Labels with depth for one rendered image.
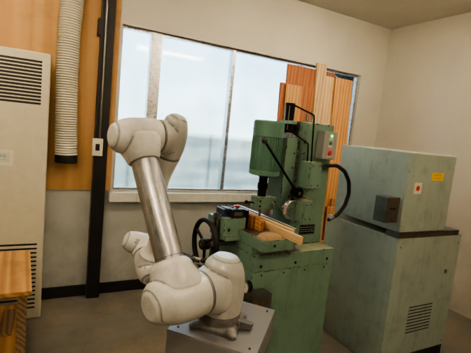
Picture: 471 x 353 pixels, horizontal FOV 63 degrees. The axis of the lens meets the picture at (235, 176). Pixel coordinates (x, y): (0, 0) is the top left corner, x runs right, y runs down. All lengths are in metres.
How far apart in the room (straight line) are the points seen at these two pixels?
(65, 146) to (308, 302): 1.93
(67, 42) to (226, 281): 2.11
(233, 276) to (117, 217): 2.01
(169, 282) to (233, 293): 0.26
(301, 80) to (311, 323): 2.30
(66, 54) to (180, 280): 2.04
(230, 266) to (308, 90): 2.72
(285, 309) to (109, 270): 1.66
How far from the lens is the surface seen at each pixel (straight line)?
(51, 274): 3.36
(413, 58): 4.53
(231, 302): 1.44
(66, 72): 2.96
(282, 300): 2.25
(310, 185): 2.18
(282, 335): 2.36
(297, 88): 3.75
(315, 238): 2.41
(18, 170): 2.85
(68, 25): 3.01
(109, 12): 3.17
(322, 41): 4.13
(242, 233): 2.10
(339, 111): 4.08
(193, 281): 1.32
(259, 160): 2.12
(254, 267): 2.05
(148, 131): 1.45
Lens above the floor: 1.43
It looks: 7 degrees down
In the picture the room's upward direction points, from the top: 6 degrees clockwise
